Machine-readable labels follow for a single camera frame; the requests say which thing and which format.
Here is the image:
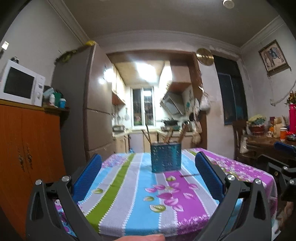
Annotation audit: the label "range hood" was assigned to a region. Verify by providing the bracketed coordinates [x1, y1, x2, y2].
[160, 91, 185, 116]

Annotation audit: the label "black wok on stove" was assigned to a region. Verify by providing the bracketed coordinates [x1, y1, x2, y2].
[157, 119, 178, 126]

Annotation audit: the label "person's right hand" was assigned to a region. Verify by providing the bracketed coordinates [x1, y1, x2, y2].
[277, 202, 294, 232]

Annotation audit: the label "silver brown refrigerator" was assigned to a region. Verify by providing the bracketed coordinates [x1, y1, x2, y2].
[52, 44, 115, 174]

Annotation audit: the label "round gold wall clock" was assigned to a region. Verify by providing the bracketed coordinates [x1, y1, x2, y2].
[196, 48, 214, 66]

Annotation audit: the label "red flower pot plant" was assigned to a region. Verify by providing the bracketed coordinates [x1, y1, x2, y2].
[247, 114, 266, 136]

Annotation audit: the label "person's left hand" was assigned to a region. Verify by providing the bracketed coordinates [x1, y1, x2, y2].
[115, 234, 166, 241]

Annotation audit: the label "kitchen cabinets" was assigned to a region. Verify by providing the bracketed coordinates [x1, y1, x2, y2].
[113, 130, 195, 153]
[111, 64, 125, 105]

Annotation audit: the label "upper kitchen cabinets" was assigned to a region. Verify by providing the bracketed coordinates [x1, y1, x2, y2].
[111, 64, 125, 105]

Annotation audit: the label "blue perforated utensil holder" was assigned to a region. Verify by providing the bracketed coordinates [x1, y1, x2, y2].
[151, 142, 182, 173]

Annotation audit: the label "blue lidded jar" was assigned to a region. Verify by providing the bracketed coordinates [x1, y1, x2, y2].
[59, 98, 66, 108]

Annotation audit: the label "white microwave oven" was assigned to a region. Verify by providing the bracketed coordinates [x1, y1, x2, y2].
[0, 60, 46, 107]

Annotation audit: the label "white plastic bag hanging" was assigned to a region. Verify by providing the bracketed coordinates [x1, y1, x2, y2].
[200, 92, 211, 111]

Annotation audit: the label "lower kitchen cabinets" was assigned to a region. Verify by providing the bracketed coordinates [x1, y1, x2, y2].
[113, 130, 195, 153]

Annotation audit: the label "white medicine bottle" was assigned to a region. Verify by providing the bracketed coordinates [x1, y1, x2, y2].
[49, 93, 55, 106]

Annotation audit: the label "wooden chopstick in holder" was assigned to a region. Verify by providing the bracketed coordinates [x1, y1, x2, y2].
[142, 125, 152, 145]
[164, 128, 174, 143]
[178, 123, 189, 144]

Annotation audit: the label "colourful floral striped tablecloth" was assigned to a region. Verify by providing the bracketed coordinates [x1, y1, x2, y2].
[54, 147, 278, 238]

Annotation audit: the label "dark wooden side table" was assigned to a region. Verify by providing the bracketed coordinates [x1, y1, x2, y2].
[246, 136, 295, 167]

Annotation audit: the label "dark wooden chair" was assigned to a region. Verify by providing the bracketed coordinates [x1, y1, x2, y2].
[232, 120, 254, 166]

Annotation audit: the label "kitchen window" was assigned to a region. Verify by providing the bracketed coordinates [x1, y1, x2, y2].
[132, 87, 154, 127]

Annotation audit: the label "dark brown chopstick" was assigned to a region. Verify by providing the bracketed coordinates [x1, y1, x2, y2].
[180, 173, 200, 177]

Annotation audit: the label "ceiling light panel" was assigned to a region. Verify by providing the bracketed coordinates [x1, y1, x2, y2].
[135, 62, 159, 83]

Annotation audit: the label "framed elephant picture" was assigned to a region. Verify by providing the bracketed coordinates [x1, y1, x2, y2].
[258, 40, 292, 77]

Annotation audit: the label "red thermos bottle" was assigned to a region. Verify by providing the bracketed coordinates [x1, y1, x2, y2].
[289, 103, 296, 134]

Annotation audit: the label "orange wooden cabinet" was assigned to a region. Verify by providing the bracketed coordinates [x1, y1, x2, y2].
[1, 100, 67, 238]

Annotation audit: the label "green container on cabinet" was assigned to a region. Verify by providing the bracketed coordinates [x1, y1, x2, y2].
[53, 92, 62, 107]

